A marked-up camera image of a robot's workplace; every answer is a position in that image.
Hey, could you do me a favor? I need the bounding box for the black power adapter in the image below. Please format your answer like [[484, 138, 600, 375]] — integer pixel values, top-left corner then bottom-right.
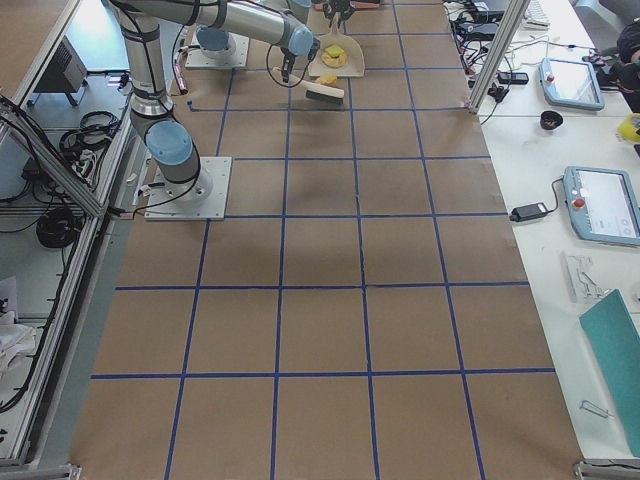
[[509, 202, 550, 223]]

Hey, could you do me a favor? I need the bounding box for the aluminium frame post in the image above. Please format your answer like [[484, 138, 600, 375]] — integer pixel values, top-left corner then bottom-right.
[[467, 0, 529, 114]]

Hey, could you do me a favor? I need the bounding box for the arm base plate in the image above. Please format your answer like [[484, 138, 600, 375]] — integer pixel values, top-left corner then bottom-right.
[[185, 34, 250, 70], [144, 156, 233, 221]]

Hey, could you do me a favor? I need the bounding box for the teach pendant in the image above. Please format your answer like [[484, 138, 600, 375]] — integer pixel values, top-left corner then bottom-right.
[[563, 166, 639, 247], [539, 57, 605, 111]]

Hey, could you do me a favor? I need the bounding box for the white hand brush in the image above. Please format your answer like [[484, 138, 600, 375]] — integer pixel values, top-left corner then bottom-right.
[[269, 67, 345, 106]]

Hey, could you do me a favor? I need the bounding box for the beige plastic dustpan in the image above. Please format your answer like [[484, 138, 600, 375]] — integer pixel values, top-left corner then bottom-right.
[[308, 13, 365, 78]]

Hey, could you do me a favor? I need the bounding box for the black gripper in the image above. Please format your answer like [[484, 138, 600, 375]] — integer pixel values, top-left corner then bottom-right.
[[279, 47, 296, 83], [321, 0, 356, 20]]

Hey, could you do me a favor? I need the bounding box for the teal folder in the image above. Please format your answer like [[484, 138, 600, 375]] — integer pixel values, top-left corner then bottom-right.
[[579, 290, 639, 457]]

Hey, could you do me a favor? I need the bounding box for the yellow-brown bread roll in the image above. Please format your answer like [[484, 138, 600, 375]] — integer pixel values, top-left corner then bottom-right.
[[314, 74, 338, 88]]

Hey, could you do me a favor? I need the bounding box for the yellow green sponge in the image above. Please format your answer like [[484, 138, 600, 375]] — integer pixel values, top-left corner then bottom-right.
[[324, 44, 344, 58]]

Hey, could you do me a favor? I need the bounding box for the near teach pendant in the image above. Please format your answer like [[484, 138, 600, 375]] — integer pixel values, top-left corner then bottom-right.
[[563, 166, 639, 247]]

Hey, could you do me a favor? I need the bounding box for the far teach pendant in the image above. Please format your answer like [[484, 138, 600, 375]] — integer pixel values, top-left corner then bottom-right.
[[539, 57, 605, 111]]

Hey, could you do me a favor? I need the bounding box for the golden croissant bread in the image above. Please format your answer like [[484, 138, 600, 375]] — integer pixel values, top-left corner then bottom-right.
[[321, 52, 349, 69]]

